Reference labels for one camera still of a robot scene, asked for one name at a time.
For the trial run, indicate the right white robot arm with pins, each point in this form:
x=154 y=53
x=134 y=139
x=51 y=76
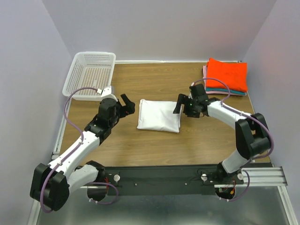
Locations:
x=252 y=135

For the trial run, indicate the teal folded t shirt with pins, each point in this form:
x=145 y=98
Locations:
x=225 y=91

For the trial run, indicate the orange folded t shirt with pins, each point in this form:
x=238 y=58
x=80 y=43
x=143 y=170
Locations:
x=234 y=75

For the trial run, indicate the white plastic laundry basket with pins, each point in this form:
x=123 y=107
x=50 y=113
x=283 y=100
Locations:
x=89 y=69

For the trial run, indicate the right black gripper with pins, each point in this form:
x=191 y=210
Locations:
x=181 y=99

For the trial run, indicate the left aluminium side rail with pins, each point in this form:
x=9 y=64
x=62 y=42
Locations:
x=57 y=146

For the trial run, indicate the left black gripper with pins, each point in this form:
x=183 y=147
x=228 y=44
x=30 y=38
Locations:
x=130 y=105

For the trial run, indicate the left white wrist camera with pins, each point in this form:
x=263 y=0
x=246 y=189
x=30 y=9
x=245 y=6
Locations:
x=107 y=92

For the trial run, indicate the white t shirt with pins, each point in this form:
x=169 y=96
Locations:
x=158 y=116

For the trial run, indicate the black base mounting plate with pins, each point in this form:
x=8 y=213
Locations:
x=167 y=180

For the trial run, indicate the aluminium frame rail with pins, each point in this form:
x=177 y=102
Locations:
x=259 y=177

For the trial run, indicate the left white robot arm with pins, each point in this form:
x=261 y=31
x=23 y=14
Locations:
x=53 y=183

